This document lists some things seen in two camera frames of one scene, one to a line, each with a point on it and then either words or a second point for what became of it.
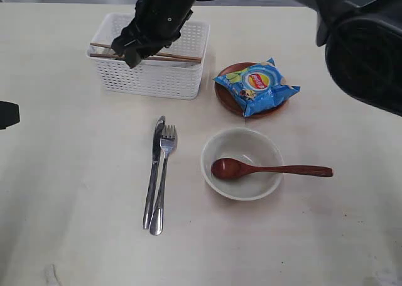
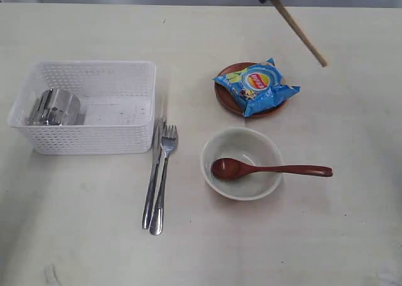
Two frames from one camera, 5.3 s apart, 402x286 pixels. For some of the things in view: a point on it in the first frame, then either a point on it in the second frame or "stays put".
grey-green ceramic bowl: x=252 y=147 stays put
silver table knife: x=159 y=128 stays put
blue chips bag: x=259 y=87 stays put
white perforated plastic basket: x=175 y=72 -> x=88 y=107
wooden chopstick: x=149 y=58 -> x=295 y=26
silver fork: x=168 y=139 stays put
